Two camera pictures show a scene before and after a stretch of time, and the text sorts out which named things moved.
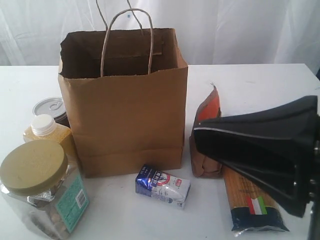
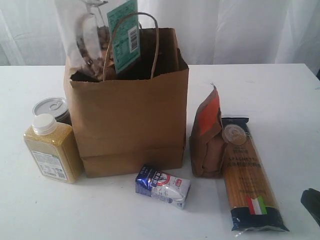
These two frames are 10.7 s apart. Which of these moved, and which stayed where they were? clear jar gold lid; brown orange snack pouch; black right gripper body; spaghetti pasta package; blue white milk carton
Moved: black right gripper body; clear jar gold lid
Stayed: spaghetti pasta package; blue white milk carton; brown orange snack pouch
